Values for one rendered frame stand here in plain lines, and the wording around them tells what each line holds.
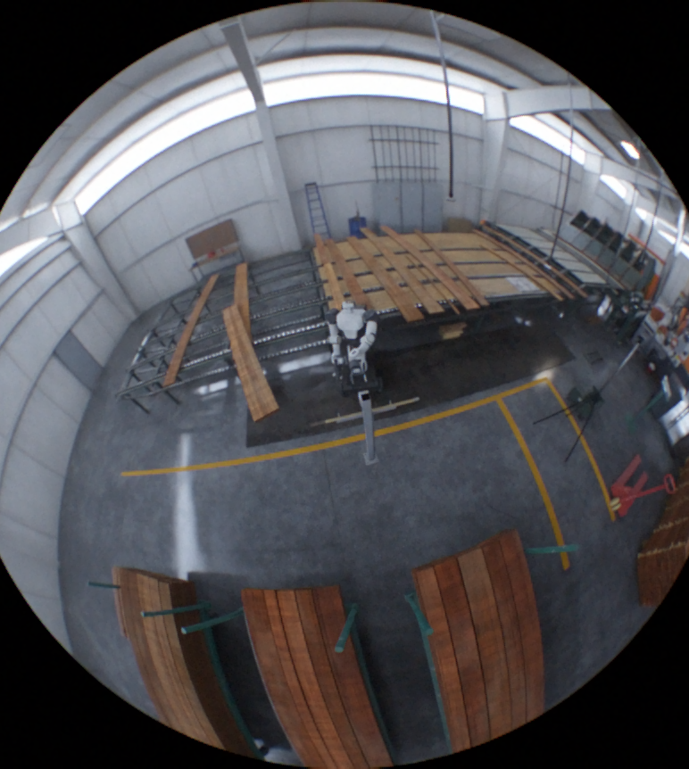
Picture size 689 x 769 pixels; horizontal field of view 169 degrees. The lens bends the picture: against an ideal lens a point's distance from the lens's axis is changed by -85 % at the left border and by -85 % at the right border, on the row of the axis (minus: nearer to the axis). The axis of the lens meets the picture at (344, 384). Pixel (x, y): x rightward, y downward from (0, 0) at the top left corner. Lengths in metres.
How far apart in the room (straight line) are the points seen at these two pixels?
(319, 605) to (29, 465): 7.72
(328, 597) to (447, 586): 0.97
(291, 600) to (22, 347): 8.68
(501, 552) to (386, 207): 8.61
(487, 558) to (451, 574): 0.34
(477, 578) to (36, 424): 9.29
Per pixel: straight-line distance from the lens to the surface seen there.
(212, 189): 8.84
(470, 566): 2.17
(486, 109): 11.36
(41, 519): 8.41
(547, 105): 9.54
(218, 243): 8.88
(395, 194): 8.52
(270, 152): 7.45
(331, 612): 2.31
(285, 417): 3.26
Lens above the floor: 2.65
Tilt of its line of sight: 52 degrees down
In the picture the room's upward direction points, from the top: 12 degrees counter-clockwise
